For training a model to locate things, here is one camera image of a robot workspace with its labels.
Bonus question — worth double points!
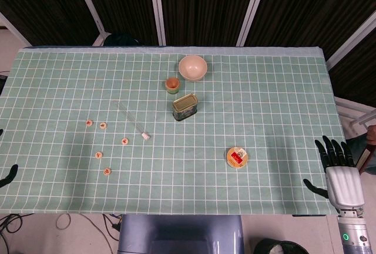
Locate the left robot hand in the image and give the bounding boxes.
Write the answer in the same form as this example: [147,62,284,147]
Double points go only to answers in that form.
[0,128,19,189]

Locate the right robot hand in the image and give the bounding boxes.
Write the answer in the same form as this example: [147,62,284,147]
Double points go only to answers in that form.
[303,135,366,211]

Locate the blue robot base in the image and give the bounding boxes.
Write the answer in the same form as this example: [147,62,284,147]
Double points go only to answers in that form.
[117,214,245,254]

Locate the bystander in dark clothes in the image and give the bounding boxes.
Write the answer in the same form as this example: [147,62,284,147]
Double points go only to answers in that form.
[346,124,376,175]

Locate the round tin red label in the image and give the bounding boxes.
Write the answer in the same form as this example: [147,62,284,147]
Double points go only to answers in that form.
[225,146,249,170]

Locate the glass test tube white cap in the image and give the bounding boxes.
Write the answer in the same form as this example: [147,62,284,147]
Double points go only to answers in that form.
[113,99,151,141]

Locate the green checkered tablecloth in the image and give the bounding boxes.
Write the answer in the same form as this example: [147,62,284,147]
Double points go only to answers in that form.
[0,46,347,216]

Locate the dark bag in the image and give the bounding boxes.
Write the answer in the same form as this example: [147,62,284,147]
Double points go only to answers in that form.
[104,32,142,46]

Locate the dark luncheon meat tin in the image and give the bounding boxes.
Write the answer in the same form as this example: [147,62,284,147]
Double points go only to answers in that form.
[172,93,199,122]

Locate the small orange green cup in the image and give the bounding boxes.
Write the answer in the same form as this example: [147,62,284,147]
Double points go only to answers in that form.
[165,77,181,95]

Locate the beige bowl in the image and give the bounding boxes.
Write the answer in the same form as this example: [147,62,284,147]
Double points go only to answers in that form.
[177,55,209,82]

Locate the black floor cable bundle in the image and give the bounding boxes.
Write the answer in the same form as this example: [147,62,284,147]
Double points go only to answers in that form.
[0,213,33,236]

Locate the beige cord loop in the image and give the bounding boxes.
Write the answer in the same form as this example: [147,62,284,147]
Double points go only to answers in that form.
[55,213,72,230]

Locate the floor cables with plugs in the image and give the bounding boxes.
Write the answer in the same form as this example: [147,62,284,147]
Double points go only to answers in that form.
[78,213,123,254]

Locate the white partition frame post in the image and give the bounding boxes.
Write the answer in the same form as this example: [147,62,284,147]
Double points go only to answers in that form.
[0,11,32,48]
[236,0,271,46]
[70,0,107,46]
[147,0,167,46]
[325,9,376,71]

